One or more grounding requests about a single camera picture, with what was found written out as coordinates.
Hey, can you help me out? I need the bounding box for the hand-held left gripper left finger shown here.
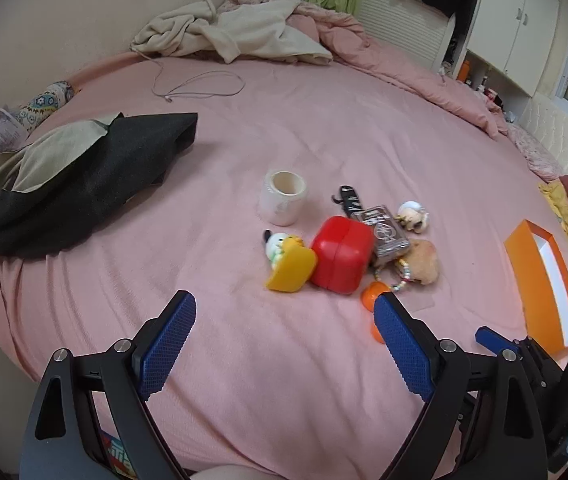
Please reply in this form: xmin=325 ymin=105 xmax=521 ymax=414
xmin=21 ymin=290 xmax=197 ymax=480

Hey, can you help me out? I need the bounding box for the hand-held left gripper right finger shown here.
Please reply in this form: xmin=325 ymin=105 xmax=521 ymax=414
xmin=373 ymin=291 xmax=549 ymax=480

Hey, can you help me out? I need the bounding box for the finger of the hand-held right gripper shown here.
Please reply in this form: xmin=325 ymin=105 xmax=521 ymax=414
xmin=475 ymin=326 xmax=565 ymax=401

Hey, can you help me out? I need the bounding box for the orange ball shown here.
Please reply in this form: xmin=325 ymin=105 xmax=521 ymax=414
xmin=361 ymin=281 xmax=395 ymax=345

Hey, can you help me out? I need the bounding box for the orange cardboard box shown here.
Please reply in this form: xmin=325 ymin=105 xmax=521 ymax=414
xmin=504 ymin=218 xmax=568 ymax=361

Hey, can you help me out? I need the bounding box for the red plastic box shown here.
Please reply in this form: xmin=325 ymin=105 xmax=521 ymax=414
xmin=310 ymin=215 xmax=375 ymax=292

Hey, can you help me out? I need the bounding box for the grey playing card box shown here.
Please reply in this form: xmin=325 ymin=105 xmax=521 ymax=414
xmin=353 ymin=204 xmax=411 ymax=267

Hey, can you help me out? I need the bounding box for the yellow duck toy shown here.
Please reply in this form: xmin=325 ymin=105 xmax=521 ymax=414
xmin=262 ymin=230 xmax=319 ymax=293

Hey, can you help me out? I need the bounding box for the black clip-on gadget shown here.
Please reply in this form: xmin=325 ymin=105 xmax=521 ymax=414
xmin=333 ymin=185 xmax=365 ymax=218

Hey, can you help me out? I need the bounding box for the clear tape roll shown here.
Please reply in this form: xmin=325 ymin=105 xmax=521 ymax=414
xmin=258 ymin=170 xmax=309 ymax=227

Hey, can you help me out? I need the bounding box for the tan plush toy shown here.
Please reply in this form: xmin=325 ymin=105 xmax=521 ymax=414
xmin=404 ymin=239 xmax=440 ymax=286

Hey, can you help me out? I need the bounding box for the colourful printed box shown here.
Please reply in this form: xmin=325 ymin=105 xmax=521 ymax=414
xmin=98 ymin=427 xmax=137 ymax=478

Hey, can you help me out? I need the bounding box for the small white brown figurine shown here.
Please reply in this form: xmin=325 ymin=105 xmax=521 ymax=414
xmin=395 ymin=201 xmax=432 ymax=235

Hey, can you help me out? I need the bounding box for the black cloth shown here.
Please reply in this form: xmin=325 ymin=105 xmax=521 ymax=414
xmin=0 ymin=112 xmax=199 ymax=259

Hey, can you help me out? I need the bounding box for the floral pink pillow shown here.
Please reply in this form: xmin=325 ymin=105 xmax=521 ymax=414
xmin=506 ymin=122 xmax=565 ymax=183

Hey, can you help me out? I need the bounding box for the white quilted headboard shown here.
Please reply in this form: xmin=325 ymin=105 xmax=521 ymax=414
xmin=514 ymin=92 xmax=568 ymax=181

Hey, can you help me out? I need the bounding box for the beige cloth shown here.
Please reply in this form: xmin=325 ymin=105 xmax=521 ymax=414
xmin=0 ymin=112 xmax=125 ymax=196

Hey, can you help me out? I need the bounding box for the pink bed sheet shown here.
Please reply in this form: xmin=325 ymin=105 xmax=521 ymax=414
xmin=0 ymin=42 xmax=568 ymax=480

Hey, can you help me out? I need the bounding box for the pink duvet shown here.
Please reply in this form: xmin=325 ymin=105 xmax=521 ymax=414
xmin=224 ymin=0 xmax=510 ymax=138

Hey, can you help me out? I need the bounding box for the floral patterned roll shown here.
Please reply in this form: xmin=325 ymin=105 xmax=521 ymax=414
xmin=16 ymin=80 xmax=76 ymax=133

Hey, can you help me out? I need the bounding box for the white slatted panel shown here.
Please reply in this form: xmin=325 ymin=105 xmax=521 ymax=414
xmin=359 ymin=0 xmax=457 ymax=71

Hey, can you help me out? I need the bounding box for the white cabinet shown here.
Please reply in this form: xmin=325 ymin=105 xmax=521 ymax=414
xmin=464 ymin=0 xmax=568 ymax=98

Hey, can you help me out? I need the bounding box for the cream garment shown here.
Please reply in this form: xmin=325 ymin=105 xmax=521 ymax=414
xmin=130 ymin=0 xmax=335 ymax=67

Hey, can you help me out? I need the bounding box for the colourful beaded chain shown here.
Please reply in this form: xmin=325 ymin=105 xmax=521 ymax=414
xmin=374 ymin=255 xmax=415 ymax=293

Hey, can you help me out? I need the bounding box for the white charging cable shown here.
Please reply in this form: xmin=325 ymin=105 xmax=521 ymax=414
xmin=131 ymin=45 xmax=246 ymax=101

